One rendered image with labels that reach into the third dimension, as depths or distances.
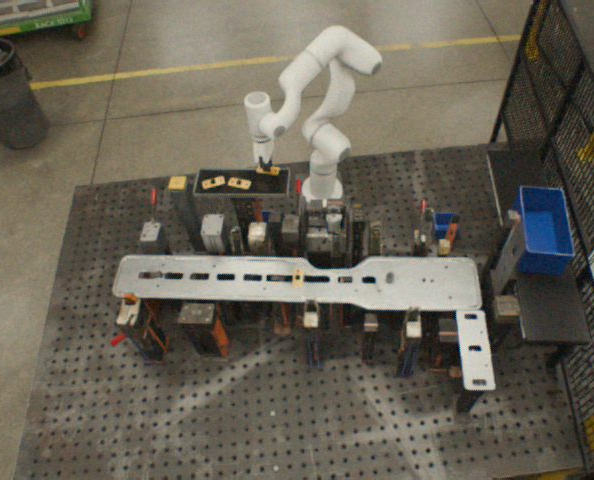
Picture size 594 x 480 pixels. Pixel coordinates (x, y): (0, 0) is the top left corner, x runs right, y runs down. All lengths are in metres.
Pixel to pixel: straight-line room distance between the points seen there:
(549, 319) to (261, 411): 1.10
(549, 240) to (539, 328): 0.38
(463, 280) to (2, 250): 2.97
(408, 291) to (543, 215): 0.64
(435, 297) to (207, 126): 2.63
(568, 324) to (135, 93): 3.70
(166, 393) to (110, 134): 2.57
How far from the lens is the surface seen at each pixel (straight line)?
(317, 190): 2.39
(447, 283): 1.97
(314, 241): 2.08
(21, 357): 3.39
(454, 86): 4.39
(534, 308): 1.97
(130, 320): 1.95
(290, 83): 1.78
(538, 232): 2.16
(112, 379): 2.27
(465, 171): 2.75
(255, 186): 2.02
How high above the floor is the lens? 2.66
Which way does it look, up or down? 54 degrees down
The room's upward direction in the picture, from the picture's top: 5 degrees counter-clockwise
